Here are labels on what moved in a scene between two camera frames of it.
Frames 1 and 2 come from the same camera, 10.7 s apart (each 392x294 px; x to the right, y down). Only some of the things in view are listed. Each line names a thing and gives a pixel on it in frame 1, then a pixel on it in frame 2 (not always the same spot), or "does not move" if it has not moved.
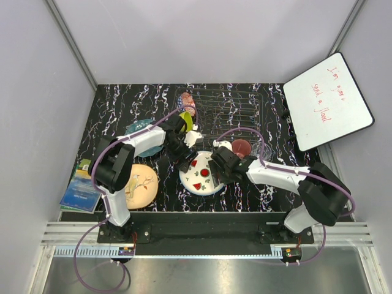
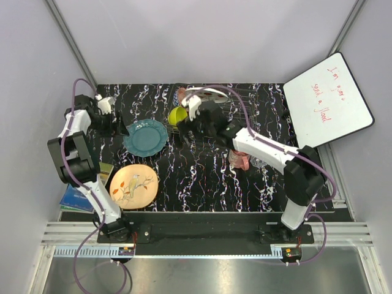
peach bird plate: x=141 y=186 does not move
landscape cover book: x=81 y=194 does not move
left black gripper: x=180 y=157 -> x=115 y=128
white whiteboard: x=325 y=103 does not move
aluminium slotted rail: x=80 y=239 does not move
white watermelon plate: x=198 y=180 -> x=206 y=94
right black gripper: x=213 y=166 -> x=185 y=125
